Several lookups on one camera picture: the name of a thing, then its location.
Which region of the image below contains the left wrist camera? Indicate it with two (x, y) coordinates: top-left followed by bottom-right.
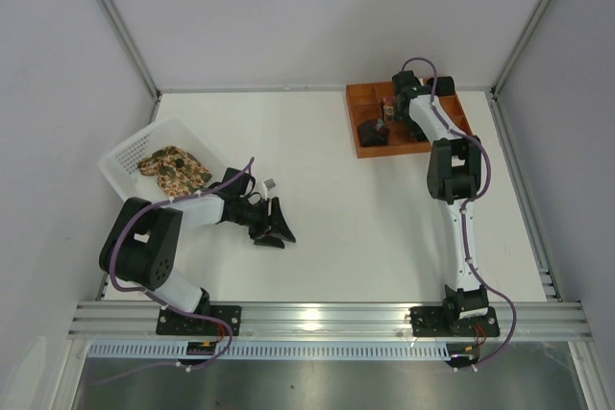
(208, 167), (277, 201)

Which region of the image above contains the floral patterned tie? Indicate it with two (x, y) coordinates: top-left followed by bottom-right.
(136, 145), (212, 197)

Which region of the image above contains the white slotted cable duct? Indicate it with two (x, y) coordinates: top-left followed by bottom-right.
(88, 340), (451, 361)

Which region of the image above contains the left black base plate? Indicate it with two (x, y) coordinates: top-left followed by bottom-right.
(156, 304), (242, 336)

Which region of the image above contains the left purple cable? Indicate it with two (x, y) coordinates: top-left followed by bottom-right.
(88, 156), (256, 385)

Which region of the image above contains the aluminium mounting rail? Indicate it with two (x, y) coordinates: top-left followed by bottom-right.
(68, 301), (592, 342)

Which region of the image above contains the wooden compartment tray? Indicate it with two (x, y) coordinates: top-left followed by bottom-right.
(346, 76), (473, 158)

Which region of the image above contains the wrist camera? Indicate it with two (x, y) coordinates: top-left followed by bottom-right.
(392, 70), (424, 97)
(208, 167), (277, 201)

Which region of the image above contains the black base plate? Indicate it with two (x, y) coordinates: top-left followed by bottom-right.
(409, 306), (501, 338)
(156, 304), (242, 336)

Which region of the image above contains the black rolled tie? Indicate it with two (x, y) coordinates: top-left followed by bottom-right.
(434, 76), (455, 97)

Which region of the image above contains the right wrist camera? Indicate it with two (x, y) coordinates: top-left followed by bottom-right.
(392, 70), (424, 97)

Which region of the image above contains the dark maroon rolled tie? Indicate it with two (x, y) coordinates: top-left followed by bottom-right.
(357, 118), (390, 148)

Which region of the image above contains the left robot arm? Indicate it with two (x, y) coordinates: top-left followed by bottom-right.
(99, 167), (296, 319)

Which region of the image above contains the colourful rolled tie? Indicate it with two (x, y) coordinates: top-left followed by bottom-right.
(381, 97), (399, 123)

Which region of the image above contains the white plastic basket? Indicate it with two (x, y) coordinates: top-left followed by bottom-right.
(99, 116), (227, 202)

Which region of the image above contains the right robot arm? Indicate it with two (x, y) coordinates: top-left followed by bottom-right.
(392, 70), (489, 327)

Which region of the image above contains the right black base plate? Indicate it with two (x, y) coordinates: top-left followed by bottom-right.
(409, 306), (501, 338)

